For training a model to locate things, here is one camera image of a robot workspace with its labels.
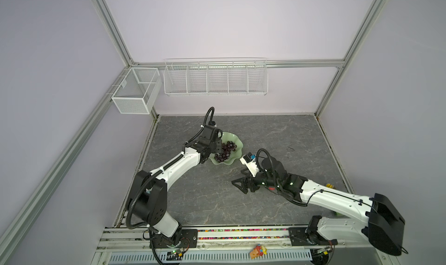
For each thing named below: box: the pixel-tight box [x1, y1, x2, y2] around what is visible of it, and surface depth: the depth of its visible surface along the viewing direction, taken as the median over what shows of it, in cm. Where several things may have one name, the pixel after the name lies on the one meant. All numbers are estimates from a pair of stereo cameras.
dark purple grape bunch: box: [214, 140, 237, 163], surface depth 101 cm
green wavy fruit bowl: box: [208, 131, 244, 166], surface depth 101 cm
